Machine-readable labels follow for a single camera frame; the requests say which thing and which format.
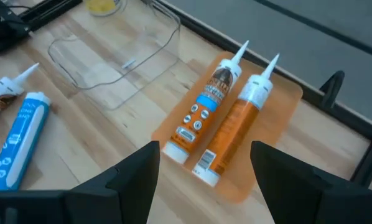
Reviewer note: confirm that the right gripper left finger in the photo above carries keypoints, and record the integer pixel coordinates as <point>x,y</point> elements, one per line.
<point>127,193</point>

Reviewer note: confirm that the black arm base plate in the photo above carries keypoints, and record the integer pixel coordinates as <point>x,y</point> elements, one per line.
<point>5,34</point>

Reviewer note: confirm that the Lysol wipes canister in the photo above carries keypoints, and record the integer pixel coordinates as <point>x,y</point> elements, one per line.
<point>102,6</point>

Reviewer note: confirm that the orange white sealant tubes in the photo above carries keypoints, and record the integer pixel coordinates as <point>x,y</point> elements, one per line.
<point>273,118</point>

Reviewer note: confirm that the blue silicone tube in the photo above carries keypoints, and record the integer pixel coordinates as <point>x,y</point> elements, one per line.
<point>21,140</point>

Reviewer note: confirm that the clear plastic bin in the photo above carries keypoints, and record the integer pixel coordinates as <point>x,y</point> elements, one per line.
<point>111,84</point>

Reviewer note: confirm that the black aluminium table frame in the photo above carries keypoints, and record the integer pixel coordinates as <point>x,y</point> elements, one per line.
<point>368,161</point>

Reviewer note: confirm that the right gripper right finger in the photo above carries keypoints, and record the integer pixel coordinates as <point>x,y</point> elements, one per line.
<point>291,193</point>

